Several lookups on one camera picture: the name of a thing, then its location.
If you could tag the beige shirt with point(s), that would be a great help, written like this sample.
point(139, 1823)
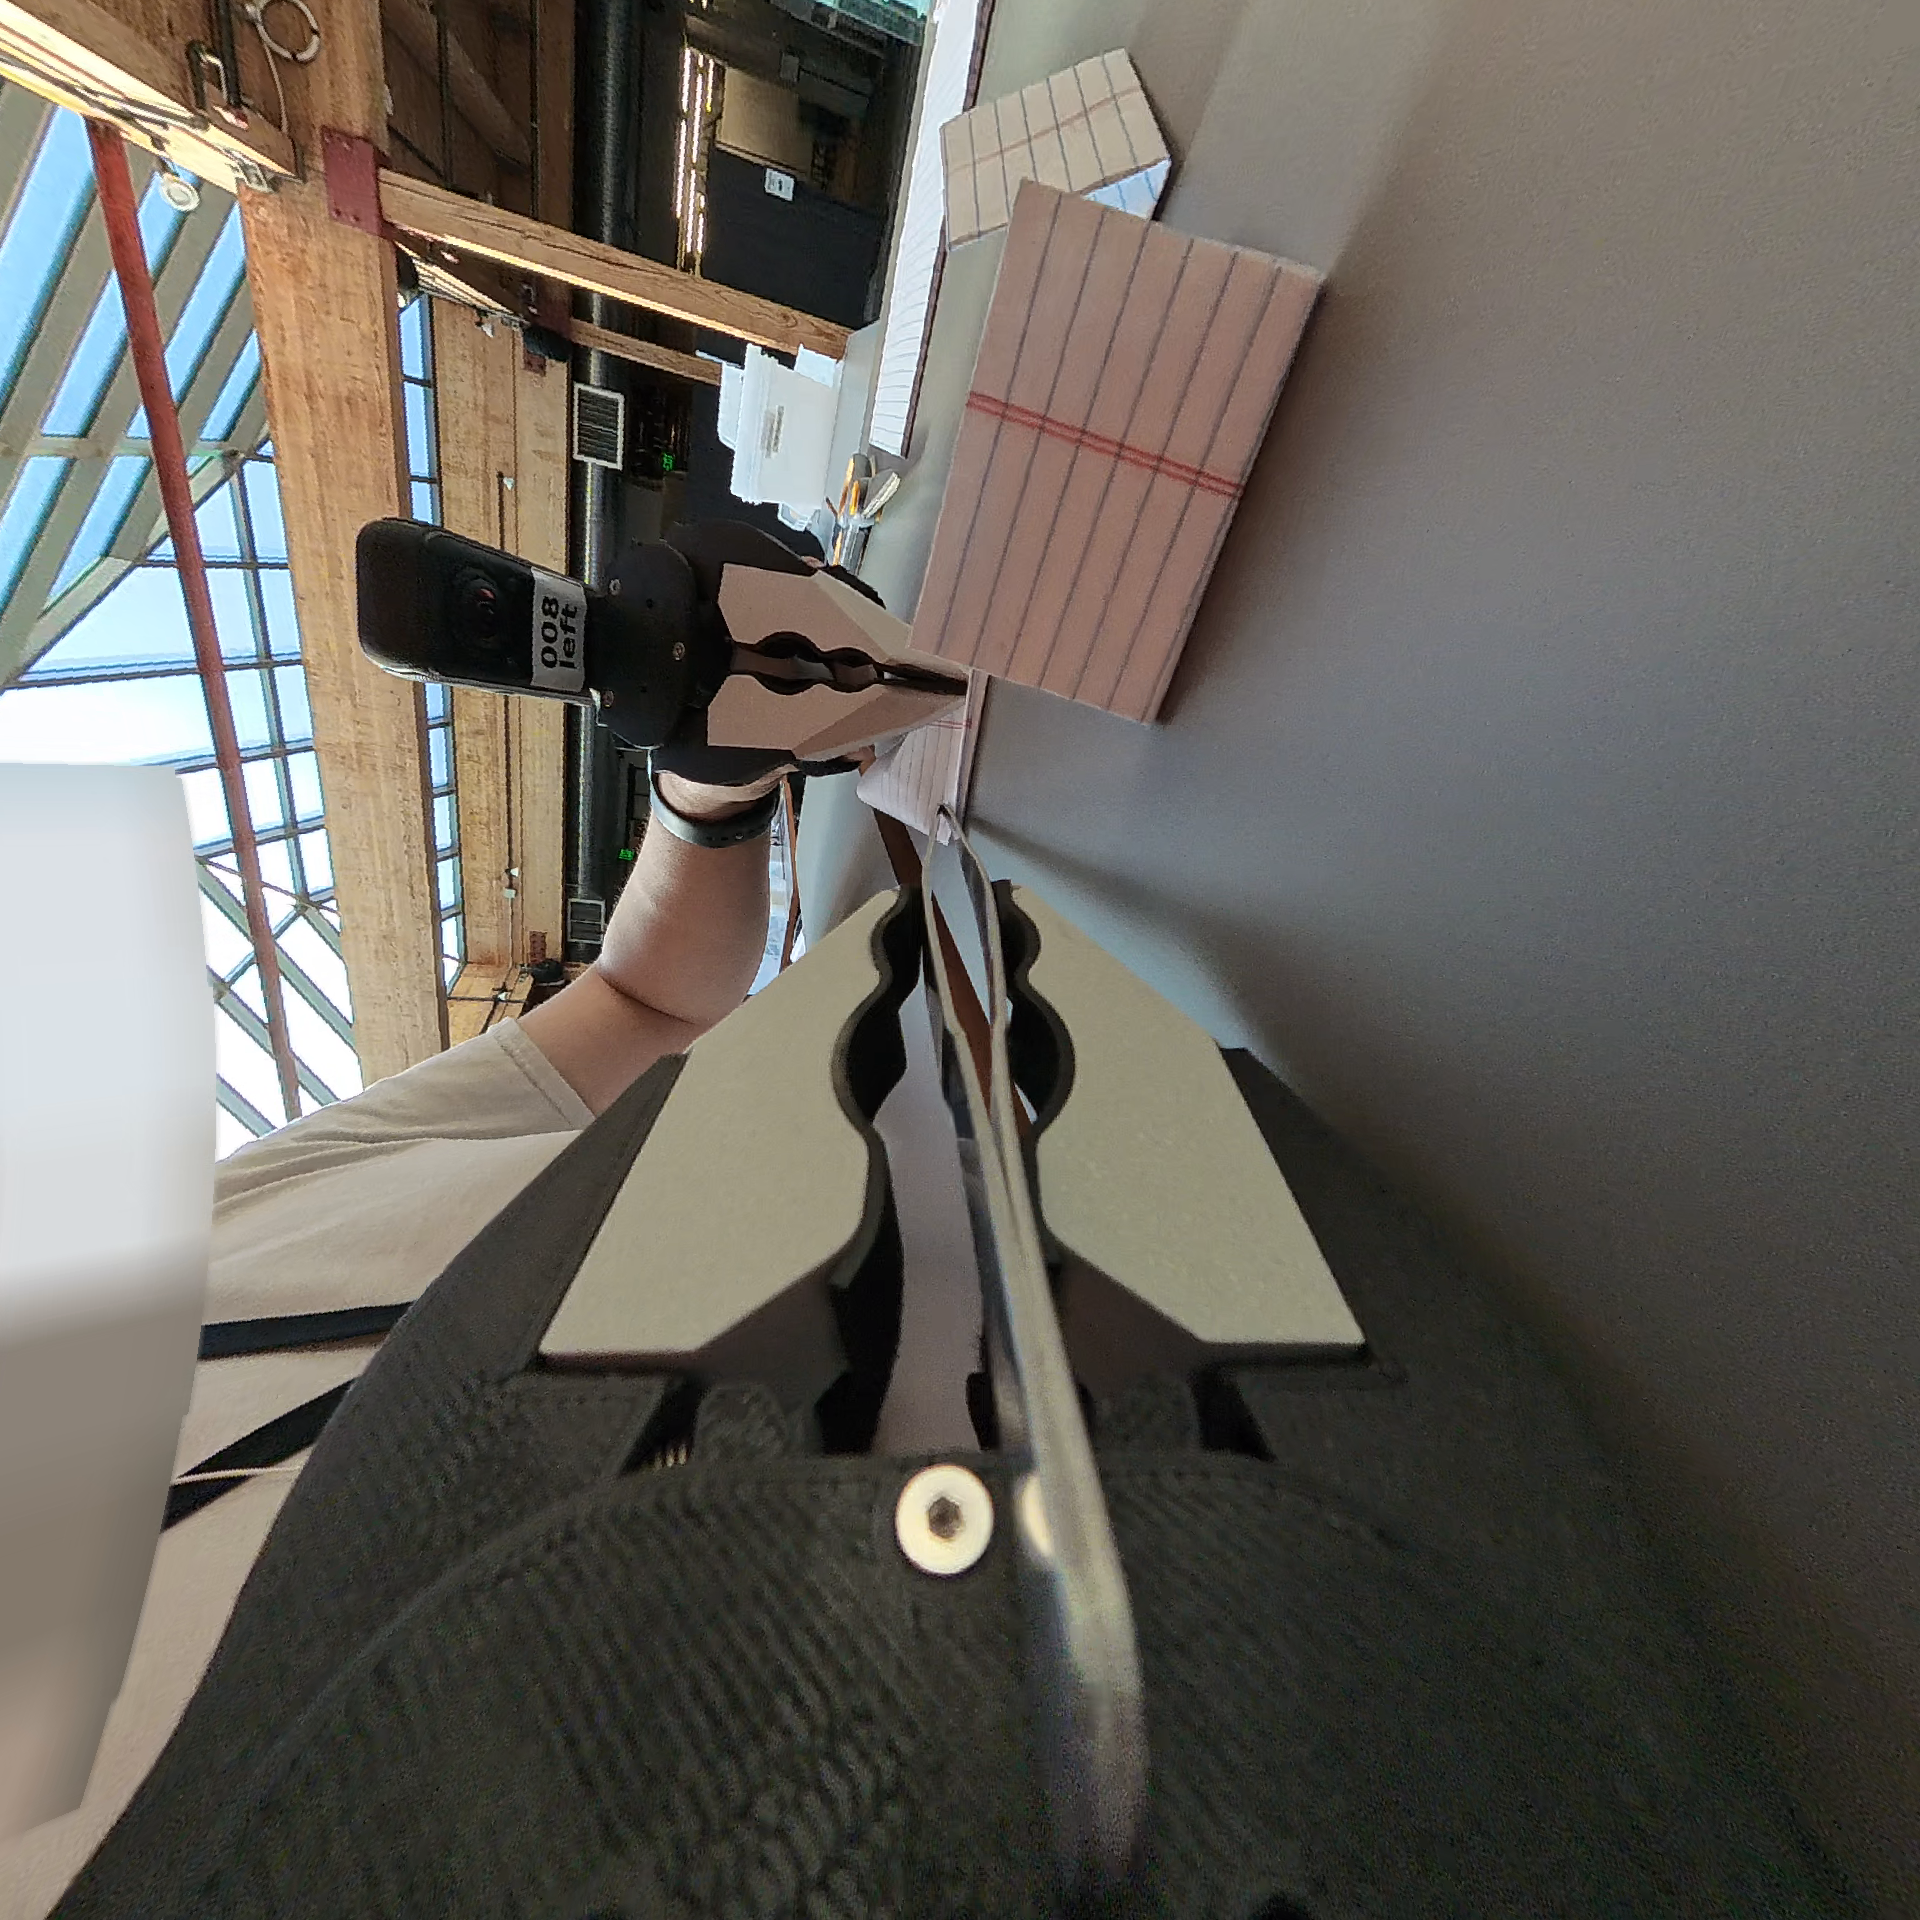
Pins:
point(374, 1201)

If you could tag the white vent grille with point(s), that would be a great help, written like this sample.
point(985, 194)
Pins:
point(597, 423)

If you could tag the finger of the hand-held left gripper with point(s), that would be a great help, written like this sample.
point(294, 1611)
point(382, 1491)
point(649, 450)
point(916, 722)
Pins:
point(796, 715)
point(809, 608)

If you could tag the red metal bracket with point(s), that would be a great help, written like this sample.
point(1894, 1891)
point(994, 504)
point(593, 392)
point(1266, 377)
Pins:
point(355, 177)

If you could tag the person's left forearm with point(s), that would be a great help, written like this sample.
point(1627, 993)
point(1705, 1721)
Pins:
point(661, 960)

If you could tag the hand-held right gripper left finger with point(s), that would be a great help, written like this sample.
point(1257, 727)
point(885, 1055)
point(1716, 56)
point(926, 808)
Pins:
point(704, 1201)

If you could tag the lined paper sheet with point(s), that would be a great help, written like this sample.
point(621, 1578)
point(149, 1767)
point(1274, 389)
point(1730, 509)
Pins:
point(1108, 450)
point(921, 763)

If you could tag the long lined legal pad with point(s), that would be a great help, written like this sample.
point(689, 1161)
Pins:
point(900, 375)

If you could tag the metal tweezers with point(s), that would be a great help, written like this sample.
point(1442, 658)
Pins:
point(1072, 1576)

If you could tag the window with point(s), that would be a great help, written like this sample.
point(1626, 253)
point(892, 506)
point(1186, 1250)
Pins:
point(89, 600)

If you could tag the wooden beam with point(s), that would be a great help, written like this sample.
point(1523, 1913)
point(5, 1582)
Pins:
point(600, 263)

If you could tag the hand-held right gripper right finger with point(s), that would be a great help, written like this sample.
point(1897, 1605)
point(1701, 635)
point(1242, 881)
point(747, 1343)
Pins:
point(1213, 1201)

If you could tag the red pipe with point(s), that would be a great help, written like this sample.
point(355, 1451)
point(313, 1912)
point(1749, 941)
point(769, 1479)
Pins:
point(181, 525)

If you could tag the dark wristband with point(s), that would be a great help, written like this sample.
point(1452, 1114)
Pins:
point(704, 831)

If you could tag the white grid-creased folded paper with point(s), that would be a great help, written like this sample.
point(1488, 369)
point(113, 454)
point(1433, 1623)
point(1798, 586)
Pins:
point(1050, 129)

